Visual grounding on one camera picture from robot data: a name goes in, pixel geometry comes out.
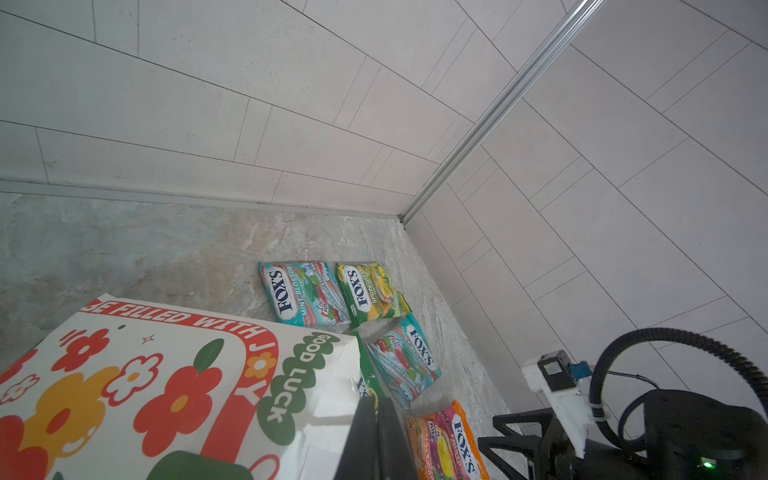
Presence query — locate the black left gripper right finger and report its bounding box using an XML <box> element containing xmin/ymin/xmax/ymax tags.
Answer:
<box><xmin>377</xmin><ymin>397</ymin><xmax>419</xmax><ymax>480</ymax></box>

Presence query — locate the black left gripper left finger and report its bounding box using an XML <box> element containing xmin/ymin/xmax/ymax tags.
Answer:
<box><xmin>333</xmin><ymin>396</ymin><xmax>377</xmax><ymax>480</ymax></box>

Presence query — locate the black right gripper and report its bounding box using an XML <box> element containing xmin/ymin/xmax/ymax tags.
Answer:
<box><xmin>478</xmin><ymin>390</ymin><xmax>767</xmax><ymax>480</ymax></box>

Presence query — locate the orange candy bag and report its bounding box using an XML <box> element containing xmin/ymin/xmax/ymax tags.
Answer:
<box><xmin>406</xmin><ymin>400</ymin><xmax>490</xmax><ymax>480</ymax></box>

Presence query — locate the green spring tea candy bag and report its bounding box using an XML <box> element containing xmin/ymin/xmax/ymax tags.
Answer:
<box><xmin>353</xmin><ymin>332</ymin><xmax>386</xmax><ymax>400</ymax></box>

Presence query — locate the teal green candy bag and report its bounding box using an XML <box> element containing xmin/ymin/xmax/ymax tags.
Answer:
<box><xmin>366</xmin><ymin>313</ymin><xmax>442</xmax><ymax>412</ymax></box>

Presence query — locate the spring tea candy bag yellow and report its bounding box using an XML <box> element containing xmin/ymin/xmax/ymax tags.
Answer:
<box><xmin>336</xmin><ymin>263</ymin><xmax>411</xmax><ymax>329</ymax></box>

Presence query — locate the mint blossom candy bag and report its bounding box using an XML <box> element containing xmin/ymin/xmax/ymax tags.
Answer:
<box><xmin>258</xmin><ymin>262</ymin><xmax>351</xmax><ymax>329</ymax></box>

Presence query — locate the white paper bag red print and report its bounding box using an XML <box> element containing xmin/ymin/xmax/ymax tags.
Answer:
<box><xmin>1</xmin><ymin>295</ymin><xmax>361</xmax><ymax>479</ymax></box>

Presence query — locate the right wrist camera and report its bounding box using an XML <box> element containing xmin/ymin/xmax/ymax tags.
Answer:
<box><xmin>521</xmin><ymin>350</ymin><xmax>594</xmax><ymax>460</ymax></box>

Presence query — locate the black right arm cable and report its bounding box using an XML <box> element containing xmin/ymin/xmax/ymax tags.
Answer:
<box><xmin>587</xmin><ymin>327</ymin><xmax>768</xmax><ymax>457</ymax></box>

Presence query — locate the aluminium corner post right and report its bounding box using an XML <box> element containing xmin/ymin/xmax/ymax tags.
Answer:
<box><xmin>398</xmin><ymin>0</ymin><xmax>606</xmax><ymax>227</ymax></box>

